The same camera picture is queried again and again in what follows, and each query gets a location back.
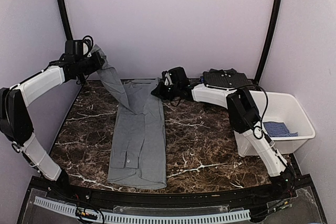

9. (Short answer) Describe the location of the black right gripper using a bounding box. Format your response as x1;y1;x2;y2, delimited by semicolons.
152;81;181;101

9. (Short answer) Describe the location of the black striped folded shirt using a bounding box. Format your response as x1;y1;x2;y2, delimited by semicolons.
202;68;250;89

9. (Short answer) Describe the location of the grey long sleeve shirt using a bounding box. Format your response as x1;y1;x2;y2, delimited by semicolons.
92;45;167;190

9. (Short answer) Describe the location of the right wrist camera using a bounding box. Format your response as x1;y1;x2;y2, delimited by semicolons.
162;67;190;87

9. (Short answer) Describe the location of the white plastic bin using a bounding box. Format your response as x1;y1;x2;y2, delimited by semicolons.
226;88;316;157

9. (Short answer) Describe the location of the black left frame post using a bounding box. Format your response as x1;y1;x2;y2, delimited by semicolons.
52;0;86;86

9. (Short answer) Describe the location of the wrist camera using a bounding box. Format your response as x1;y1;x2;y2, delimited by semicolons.
162;67;190;87
65;35;94;60

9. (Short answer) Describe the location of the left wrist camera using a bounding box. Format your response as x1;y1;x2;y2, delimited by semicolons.
65;35;94;60

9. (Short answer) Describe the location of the black right frame post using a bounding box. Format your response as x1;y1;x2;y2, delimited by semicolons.
254;0;281;84

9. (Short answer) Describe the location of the black frame post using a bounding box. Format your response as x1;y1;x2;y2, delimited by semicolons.
254;0;281;84
52;0;86;86

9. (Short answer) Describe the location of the black front rail base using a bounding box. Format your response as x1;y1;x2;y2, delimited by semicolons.
18;175;327;223

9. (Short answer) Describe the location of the white cable duct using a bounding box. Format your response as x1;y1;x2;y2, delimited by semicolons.
34;196;250;223

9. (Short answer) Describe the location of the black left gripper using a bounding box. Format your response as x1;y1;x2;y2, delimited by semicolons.
75;51;104;75

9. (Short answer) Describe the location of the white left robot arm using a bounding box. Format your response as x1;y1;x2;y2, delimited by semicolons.
1;52;104;201

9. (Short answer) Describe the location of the blue checkered shirt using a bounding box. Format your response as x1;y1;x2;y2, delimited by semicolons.
263;121;298;137

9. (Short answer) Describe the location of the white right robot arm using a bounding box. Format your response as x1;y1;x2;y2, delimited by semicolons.
151;81;293;200

